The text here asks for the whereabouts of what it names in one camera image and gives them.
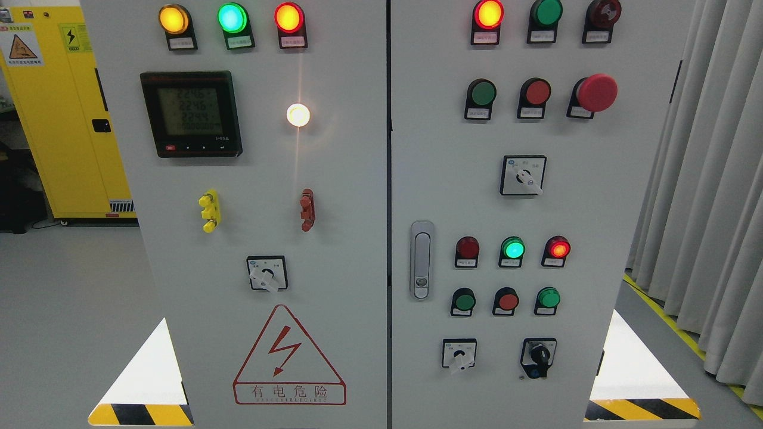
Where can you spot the lower white rotary selector switch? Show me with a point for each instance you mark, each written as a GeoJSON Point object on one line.
{"type": "Point", "coordinates": [458, 354]}

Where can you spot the green push button lower right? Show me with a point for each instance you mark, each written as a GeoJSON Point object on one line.
{"type": "Point", "coordinates": [547, 301]}

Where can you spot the black key selector switch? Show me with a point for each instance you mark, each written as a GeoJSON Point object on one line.
{"type": "Point", "coordinates": [537, 356]}

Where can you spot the green indicator lamp middle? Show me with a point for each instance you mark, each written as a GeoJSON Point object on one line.
{"type": "Point", "coordinates": [511, 253]}

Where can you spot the red indicator lamp top right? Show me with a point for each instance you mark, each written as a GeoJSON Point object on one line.
{"type": "Point", "coordinates": [487, 17]}

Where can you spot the black digital power meter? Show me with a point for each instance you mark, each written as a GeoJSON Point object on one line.
{"type": "Point", "coordinates": [192, 113]}

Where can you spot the grey electrical control cabinet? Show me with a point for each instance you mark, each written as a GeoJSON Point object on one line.
{"type": "Point", "coordinates": [387, 145]}

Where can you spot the red electrical hazard warning sticker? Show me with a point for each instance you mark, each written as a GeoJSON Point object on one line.
{"type": "Point", "coordinates": [286, 367]}

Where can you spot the red push button upper row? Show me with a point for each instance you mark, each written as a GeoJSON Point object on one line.
{"type": "Point", "coordinates": [534, 94]}

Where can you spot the yellow terminal connector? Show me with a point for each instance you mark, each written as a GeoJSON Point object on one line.
{"type": "Point", "coordinates": [210, 212]}

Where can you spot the dark red buzzer lamp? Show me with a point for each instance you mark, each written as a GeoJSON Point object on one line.
{"type": "Point", "coordinates": [599, 21]}

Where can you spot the green indicator lamp top right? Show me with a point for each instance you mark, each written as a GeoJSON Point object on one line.
{"type": "Point", "coordinates": [543, 21]}

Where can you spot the grey cabinet door handle lock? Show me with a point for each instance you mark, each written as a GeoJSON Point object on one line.
{"type": "Point", "coordinates": [421, 237]}

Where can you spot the yellow indicator lamp top left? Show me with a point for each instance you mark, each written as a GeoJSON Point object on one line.
{"type": "Point", "coordinates": [178, 27]}

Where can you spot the green indicator lamp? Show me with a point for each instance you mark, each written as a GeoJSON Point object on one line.
{"type": "Point", "coordinates": [235, 25]}
{"type": "Point", "coordinates": [511, 253]}
{"type": "Point", "coordinates": [543, 21]}

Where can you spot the green push button upper row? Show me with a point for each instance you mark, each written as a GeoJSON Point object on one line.
{"type": "Point", "coordinates": [480, 96]}

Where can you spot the red indicator lamp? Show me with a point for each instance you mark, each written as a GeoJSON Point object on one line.
{"type": "Point", "coordinates": [291, 26]}
{"type": "Point", "coordinates": [487, 17]}
{"type": "Point", "coordinates": [467, 251]}
{"type": "Point", "coordinates": [555, 252]}

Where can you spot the red indicator lamp middle right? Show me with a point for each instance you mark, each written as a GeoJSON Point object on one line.
{"type": "Point", "coordinates": [555, 252]}

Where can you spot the red terminal connector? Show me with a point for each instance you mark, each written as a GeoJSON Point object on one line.
{"type": "Point", "coordinates": [307, 215]}

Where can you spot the red mushroom emergency stop button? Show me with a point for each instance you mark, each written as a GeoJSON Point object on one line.
{"type": "Point", "coordinates": [592, 94]}

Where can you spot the white lit indicator lamp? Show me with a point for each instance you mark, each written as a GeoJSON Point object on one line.
{"type": "Point", "coordinates": [298, 115]}

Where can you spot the green push button lower left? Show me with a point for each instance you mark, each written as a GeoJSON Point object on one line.
{"type": "Point", "coordinates": [462, 302]}

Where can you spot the upper right rotary selector switch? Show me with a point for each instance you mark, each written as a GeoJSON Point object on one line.
{"type": "Point", "coordinates": [522, 175]}

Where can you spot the red indicator lamp top left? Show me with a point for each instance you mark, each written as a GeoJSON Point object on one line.
{"type": "Point", "coordinates": [291, 26]}

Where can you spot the grey pleated curtain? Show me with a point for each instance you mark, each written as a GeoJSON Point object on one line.
{"type": "Point", "coordinates": [698, 246]}

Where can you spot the red push button lower middle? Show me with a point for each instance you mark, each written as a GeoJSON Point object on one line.
{"type": "Point", "coordinates": [506, 302]}

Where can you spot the red indicator lamp middle left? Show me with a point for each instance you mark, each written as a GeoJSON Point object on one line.
{"type": "Point", "coordinates": [467, 251]}

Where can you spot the green indicator lamp top left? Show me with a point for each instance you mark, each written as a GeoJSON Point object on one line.
{"type": "Point", "coordinates": [235, 25]}

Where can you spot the yellow safety storage cabinet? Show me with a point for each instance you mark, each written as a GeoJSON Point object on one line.
{"type": "Point", "coordinates": [49, 64]}

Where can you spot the left door rotary selector switch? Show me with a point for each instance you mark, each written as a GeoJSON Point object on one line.
{"type": "Point", "coordinates": [267, 273]}

